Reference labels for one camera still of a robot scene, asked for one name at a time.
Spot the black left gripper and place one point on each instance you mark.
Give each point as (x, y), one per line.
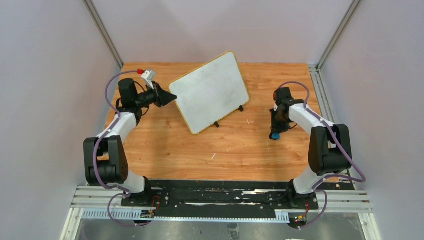
(158, 97)

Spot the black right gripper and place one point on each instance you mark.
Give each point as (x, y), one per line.
(275, 125)

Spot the blue black whiteboard eraser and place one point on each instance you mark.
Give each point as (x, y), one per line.
(274, 136)

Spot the yellow framed whiteboard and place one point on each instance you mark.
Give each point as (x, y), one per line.
(210, 92)

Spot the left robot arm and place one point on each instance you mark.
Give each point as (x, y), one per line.
(105, 160)

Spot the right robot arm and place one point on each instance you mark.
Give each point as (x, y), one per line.
(329, 144)

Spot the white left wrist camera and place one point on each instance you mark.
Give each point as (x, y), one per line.
(147, 76)

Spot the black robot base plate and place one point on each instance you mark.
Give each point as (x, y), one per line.
(213, 199)

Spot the aluminium frame rails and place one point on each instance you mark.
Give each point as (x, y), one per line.
(344, 213)

